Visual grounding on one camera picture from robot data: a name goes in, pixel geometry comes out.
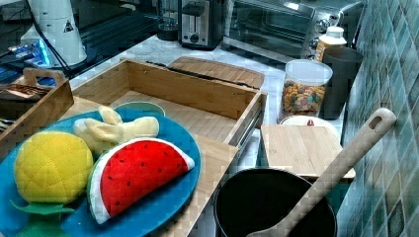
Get bamboo drawer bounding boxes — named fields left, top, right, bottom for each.
left=73, top=59, right=266, bottom=146

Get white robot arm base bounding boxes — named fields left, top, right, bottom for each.
left=21, top=0, right=87, bottom=68

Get bamboo cutting board flat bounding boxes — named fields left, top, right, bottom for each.
left=167, top=56, right=265, bottom=89

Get green bowl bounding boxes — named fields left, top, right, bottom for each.
left=115, top=101, right=165, bottom=118

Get black pot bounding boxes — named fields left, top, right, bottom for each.
left=213, top=168, right=337, bottom=237

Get silver toaster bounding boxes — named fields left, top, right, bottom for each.
left=178, top=0, right=224, bottom=50

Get plush watermelon slice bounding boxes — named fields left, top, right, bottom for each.
left=87, top=138, right=195, bottom=224

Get clear cereal jar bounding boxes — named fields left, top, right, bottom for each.
left=279, top=59, right=333, bottom=119

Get cream plush banana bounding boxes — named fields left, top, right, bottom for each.
left=73, top=106, right=160, bottom=155

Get small bamboo cutting board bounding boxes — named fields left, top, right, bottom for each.
left=261, top=124, right=342, bottom=180

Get stainless toaster oven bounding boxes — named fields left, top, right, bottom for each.
left=222, top=0, right=364, bottom=63

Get black round container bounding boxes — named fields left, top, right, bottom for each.
left=157, top=0, right=178, bottom=41

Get dark grey cup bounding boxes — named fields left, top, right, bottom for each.
left=320, top=47, right=364, bottom=119

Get white cap sauce bottle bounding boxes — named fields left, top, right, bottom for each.
left=314, top=26, right=347, bottom=62

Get blue round plate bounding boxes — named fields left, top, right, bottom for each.
left=0, top=114, right=202, bottom=237

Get yellow plush pineapple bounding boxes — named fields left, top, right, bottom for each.
left=14, top=131, right=93, bottom=204

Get wooden spoon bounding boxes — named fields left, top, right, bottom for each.
left=246, top=108, right=397, bottom=237

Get black drawer slide rail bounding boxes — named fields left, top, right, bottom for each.
left=237, top=109, right=264, bottom=149

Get wooden tray with handle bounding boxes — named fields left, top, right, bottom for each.
left=0, top=68, right=74, bottom=160

